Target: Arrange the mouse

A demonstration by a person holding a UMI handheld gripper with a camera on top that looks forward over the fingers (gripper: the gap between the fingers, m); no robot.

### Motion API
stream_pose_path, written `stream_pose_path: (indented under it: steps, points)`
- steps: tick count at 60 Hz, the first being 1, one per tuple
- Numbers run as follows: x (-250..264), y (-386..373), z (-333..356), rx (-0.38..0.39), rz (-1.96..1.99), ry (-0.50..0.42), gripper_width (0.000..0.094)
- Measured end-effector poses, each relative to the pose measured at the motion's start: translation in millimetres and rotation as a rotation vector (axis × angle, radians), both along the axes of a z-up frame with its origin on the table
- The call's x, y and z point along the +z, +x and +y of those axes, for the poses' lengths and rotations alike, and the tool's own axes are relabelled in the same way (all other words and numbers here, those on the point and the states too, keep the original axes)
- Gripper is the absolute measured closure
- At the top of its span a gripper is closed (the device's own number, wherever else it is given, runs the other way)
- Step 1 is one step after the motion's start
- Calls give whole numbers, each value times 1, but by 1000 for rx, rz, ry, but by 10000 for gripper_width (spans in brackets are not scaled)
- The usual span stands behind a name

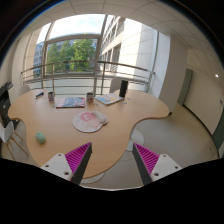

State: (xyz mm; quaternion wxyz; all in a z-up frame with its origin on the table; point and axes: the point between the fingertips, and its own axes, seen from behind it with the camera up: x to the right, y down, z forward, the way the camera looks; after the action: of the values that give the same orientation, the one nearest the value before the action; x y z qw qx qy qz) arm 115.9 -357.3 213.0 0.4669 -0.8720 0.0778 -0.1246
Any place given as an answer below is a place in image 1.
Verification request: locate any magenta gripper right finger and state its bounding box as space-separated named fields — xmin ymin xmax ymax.
xmin=133 ymin=143 xmax=181 ymax=185

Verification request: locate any green door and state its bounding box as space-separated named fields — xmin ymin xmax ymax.
xmin=177 ymin=69 xmax=193 ymax=105

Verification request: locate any light blue book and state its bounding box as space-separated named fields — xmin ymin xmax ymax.
xmin=95 ymin=93 xmax=122 ymax=105

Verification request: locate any black office chair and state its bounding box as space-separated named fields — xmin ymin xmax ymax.
xmin=0 ymin=82 xmax=16 ymax=127

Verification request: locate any red magazine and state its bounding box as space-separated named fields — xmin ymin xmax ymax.
xmin=56 ymin=97 xmax=85 ymax=108

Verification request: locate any patterned mug centre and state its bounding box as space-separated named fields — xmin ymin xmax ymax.
xmin=86 ymin=92 xmax=94 ymax=103

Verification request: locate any white chair with wooden legs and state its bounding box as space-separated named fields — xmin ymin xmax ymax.
xmin=0 ymin=120 xmax=30 ymax=161

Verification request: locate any patterned mug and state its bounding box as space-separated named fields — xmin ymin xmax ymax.
xmin=48 ymin=91 xmax=54 ymax=102
xmin=86 ymin=92 xmax=94 ymax=103

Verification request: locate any green computer mouse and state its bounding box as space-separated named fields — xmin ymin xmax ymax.
xmin=36 ymin=132 xmax=46 ymax=144

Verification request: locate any black cylindrical speaker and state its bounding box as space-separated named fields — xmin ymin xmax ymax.
xmin=119 ymin=80 xmax=128 ymax=97

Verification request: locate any white chair behind table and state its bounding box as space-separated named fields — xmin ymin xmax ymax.
xmin=110 ymin=78 xmax=122 ymax=93

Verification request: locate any pink round mouse pad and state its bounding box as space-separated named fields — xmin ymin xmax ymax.
xmin=73 ymin=111 xmax=108 ymax=133

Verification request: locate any patterned mug left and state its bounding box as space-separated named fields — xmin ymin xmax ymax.
xmin=48 ymin=91 xmax=54 ymax=102

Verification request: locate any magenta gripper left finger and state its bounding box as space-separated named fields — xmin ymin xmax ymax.
xmin=42 ymin=142 xmax=92 ymax=185

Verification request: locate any metal balcony railing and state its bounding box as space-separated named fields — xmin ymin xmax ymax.
xmin=21 ymin=60 xmax=152 ymax=96

